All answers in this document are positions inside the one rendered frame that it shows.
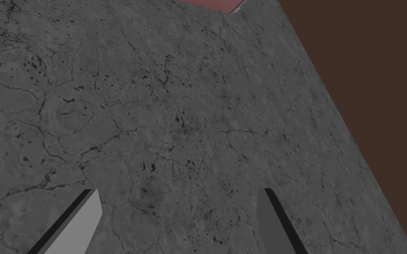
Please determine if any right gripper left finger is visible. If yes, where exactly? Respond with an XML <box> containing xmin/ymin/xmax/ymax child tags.
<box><xmin>26</xmin><ymin>189</ymin><xmax>103</xmax><ymax>254</ymax></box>

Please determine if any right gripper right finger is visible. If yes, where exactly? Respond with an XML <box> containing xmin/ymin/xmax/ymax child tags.
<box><xmin>256</xmin><ymin>188</ymin><xmax>309</xmax><ymax>254</ymax></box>

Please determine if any pink flat slab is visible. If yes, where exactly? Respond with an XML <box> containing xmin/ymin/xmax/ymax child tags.
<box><xmin>175</xmin><ymin>0</ymin><xmax>246</xmax><ymax>14</ymax></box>

